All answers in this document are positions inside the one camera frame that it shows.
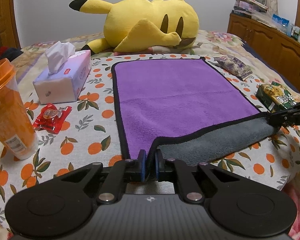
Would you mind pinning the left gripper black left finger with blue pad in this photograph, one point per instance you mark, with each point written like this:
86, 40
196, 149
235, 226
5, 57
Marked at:
114, 180

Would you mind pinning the stack of books and papers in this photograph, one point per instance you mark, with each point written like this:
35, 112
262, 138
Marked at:
245, 8

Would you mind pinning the purple snack packet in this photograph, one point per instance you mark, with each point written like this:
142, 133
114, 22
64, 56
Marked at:
234, 66

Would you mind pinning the blue and white box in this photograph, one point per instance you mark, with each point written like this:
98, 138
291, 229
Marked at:
281, 23

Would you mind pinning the purple and grey towel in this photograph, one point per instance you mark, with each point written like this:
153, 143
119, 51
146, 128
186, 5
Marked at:
184, 108

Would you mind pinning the yellow Pikachu plush toy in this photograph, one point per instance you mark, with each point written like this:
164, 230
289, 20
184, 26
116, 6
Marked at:
136, 25

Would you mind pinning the red snack packet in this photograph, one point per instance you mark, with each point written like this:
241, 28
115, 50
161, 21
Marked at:
51, 118

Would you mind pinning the orange lidded plastic cup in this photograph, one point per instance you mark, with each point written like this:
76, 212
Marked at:
16, 131

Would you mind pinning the pink tissue box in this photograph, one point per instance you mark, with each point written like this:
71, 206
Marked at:
66, 72

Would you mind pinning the green snack bag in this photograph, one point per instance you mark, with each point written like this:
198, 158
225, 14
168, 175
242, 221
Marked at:
275, 97

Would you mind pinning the orange-print white cloth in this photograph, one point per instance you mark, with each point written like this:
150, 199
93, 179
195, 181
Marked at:
89, 134

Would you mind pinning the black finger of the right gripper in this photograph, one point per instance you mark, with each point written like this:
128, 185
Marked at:
284, 118

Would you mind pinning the floral bed blanket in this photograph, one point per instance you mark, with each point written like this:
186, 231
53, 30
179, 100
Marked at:
210, 44

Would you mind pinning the wooden sideboard cabinet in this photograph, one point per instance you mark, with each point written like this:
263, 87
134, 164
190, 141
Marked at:
280, 52

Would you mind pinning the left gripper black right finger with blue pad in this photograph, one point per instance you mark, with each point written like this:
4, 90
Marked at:
180, 175

